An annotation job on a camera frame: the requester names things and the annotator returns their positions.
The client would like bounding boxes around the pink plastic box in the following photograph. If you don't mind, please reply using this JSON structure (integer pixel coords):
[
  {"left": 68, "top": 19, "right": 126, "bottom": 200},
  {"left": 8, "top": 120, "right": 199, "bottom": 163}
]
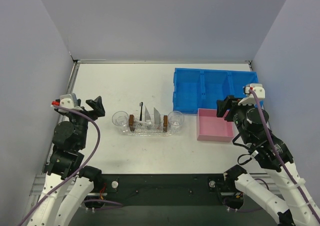
[{"left": 196, "top": 108, "right": 234, "bottom": 143}]

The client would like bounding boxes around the clear textured oval tray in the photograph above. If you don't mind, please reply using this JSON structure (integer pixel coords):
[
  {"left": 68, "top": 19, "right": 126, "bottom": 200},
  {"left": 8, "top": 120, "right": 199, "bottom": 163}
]
[{"left": 122, "top": 114, "right": 181, "bottom": 137}]

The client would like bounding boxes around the blue compartment bin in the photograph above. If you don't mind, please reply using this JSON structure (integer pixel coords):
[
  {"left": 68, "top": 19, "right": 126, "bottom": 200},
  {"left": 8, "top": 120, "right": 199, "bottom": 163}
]
[{"left": 172, "top": 68, "right": 259, "bottom": 114}]

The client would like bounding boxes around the clear plastic cup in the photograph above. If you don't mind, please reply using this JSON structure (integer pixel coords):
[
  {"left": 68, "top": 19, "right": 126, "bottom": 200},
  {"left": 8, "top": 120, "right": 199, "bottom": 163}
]
[
  {"left": 168, "top": 111, "right": 185, "bottom": 132},
  {"left": 112, "top": 111, "right": 129, "bottom": 133}
]

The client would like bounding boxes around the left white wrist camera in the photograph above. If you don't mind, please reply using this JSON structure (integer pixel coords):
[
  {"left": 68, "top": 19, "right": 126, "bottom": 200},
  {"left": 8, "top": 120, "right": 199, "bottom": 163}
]
[{"left": 51, "top": 93, "right": 83, "bottom": 112}]

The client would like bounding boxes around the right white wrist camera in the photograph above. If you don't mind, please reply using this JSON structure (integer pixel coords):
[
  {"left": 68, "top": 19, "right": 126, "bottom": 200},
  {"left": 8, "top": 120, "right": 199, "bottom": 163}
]
[{"left": 237, "top": 83, "right": 266, "bottom": 106}]

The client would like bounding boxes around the purple cable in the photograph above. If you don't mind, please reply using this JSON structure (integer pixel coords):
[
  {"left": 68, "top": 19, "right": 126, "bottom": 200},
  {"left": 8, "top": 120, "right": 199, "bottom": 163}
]
[
  {"left": 236, "top": 89, "right": 320, "bottom": 226},
  {"left": 18, "top": 105, "right": 125, "bottom": 226}
]

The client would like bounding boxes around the black toothbrush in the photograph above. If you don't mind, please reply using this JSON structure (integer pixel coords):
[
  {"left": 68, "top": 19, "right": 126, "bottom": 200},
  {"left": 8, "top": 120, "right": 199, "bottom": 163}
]
[{"left": 139, "top": 102, "right": 144, "bottom": 121}]

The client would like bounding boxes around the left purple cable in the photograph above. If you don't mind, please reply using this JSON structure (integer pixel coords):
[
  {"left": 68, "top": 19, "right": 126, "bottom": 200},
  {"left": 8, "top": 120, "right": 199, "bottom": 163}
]
[{"left": 18, "top": 105, "right": 125, "bottom": 226}]

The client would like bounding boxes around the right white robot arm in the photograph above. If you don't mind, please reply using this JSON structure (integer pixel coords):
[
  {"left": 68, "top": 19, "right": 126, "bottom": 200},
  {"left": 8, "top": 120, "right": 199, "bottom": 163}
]
[{"left": 216, "top": 94, "right": 320, "bottom": 226}]

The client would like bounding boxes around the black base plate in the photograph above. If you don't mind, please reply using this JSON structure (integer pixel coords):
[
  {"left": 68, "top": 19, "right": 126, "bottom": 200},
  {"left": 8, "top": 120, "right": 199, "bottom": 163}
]
[{"left": 85, "top": 173, "right": 244, "bottom": 209}]

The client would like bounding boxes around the white red-capped toothpaste tube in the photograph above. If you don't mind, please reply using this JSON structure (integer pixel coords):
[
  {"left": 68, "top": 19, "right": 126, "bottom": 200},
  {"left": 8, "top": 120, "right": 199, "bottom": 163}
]
[{"left": 153, "top": 107, "right": 161, "bottom": 127}]

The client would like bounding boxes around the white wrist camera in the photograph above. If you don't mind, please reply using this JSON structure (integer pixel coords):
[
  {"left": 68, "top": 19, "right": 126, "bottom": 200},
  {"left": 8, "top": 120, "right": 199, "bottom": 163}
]
[
  {"left": 51, "top": 93, "right": 83, "bottom": 112},
  {"left": 237, "top": 83, "right": 266, "bottom": 106}
]

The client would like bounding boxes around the white toothbrush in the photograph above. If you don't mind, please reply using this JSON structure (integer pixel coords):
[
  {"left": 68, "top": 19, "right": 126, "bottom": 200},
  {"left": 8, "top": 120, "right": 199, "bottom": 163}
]
[{"left": 134, "top": 120, "right": 152, "bottom": 126}]

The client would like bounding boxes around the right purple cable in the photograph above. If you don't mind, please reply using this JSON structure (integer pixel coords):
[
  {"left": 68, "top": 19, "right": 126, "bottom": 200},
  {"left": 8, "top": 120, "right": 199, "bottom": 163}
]
[{"left": 236, "top": 89, "right": 320, "bottom": 226}]

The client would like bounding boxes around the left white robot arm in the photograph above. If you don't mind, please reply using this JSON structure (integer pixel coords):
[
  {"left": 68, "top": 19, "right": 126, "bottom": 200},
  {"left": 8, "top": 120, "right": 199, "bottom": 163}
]
[{"left": 20, "top": 93, "right": 106, "bottom": 226}]

